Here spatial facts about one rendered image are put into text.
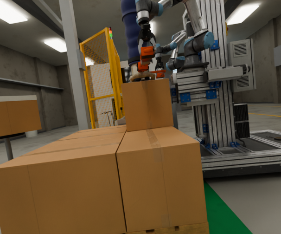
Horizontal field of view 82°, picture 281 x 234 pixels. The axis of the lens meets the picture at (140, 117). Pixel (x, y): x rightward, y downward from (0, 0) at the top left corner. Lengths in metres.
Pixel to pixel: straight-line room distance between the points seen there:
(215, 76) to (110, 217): 1.21
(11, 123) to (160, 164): 1.72
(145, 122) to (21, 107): 1.41
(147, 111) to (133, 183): 0.69
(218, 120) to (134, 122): 0.87
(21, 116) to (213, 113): 2.04
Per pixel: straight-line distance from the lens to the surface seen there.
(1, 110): 2.15
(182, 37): 2.19
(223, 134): 1.82
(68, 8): 3.28
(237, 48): 1.86
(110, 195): 0.86
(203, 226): 0.99
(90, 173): 0.84
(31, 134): 8.41
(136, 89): 1.34
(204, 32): 1.51
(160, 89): 1.37
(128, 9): 1.77
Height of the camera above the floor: 0.75
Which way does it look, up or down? 4 degrees down
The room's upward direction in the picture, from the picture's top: 7 degrees counter-clockwise
